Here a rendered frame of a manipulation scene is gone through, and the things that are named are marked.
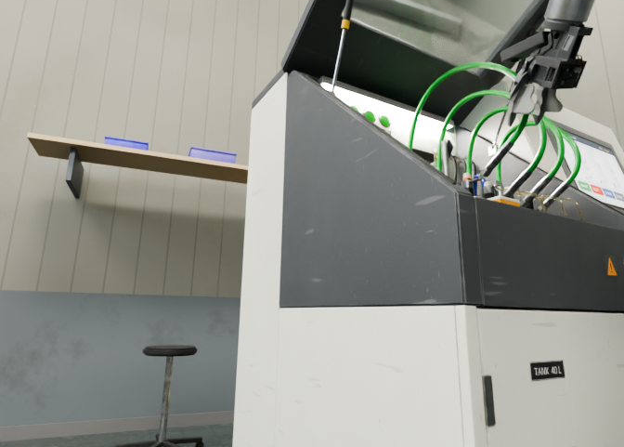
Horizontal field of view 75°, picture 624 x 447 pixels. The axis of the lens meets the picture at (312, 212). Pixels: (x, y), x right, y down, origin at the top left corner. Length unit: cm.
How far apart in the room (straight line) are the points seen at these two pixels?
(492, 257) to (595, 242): 30
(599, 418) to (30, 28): 394
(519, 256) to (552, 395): 21
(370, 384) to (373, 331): 9
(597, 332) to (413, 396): 35
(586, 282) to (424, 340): 34
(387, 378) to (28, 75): 346
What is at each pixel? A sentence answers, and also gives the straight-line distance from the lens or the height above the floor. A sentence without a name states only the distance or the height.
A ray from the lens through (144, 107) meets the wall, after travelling 365.
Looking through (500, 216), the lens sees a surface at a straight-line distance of 69.
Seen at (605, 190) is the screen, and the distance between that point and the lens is 170.
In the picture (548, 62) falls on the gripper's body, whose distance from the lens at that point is 97.
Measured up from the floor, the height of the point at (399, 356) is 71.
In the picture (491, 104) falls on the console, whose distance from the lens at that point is 158.
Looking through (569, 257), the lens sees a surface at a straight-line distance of 83.
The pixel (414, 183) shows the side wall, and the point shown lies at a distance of 69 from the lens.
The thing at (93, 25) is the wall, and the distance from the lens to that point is 400.
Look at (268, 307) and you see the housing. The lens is 113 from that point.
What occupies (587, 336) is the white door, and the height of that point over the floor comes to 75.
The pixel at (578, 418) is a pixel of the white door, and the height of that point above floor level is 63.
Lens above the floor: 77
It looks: 14 degrees up
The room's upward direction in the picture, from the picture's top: 1 degrees clockwise
